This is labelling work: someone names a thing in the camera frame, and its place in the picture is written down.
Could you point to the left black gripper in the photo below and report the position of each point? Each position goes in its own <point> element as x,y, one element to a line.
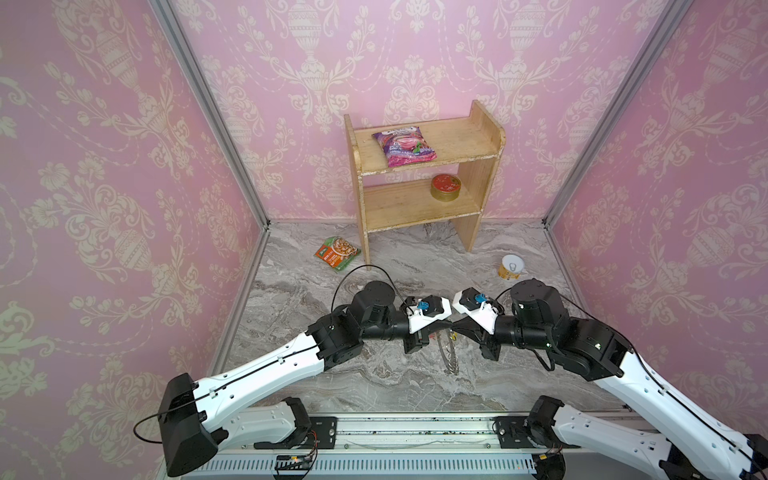
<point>422,336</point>

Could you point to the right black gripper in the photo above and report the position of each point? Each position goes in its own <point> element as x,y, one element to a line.
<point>488,339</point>

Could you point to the metal ring plate with keyrings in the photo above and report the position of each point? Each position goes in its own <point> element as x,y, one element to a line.
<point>447,348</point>

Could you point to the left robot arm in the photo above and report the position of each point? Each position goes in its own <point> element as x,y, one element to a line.
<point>199,417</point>

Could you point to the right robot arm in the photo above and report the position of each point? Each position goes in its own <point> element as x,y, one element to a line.
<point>688,442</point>

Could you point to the small yellow pull-tab can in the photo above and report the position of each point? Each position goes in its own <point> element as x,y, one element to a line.
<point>511,267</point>

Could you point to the green orange soup packet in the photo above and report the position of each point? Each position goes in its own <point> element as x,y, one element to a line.
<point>337,252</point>

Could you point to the round red-lid tin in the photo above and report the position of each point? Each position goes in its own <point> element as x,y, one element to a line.
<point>445,187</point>

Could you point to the wooden two-tier shelf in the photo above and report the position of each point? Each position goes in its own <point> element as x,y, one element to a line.
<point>389,198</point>

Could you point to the purple snack bag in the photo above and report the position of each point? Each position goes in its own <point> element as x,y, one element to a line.
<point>404,146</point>

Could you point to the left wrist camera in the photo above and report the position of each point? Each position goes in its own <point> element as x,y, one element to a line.
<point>424,312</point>

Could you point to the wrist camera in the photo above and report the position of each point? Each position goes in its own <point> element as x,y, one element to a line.
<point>424,312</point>
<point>484,311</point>

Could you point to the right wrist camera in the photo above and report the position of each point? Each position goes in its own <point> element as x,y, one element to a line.
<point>484,311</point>

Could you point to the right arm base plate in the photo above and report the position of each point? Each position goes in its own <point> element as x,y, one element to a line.
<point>518,432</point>

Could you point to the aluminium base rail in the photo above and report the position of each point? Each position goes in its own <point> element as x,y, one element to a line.
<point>414,446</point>

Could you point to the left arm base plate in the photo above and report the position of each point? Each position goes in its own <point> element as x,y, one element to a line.
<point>321,434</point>

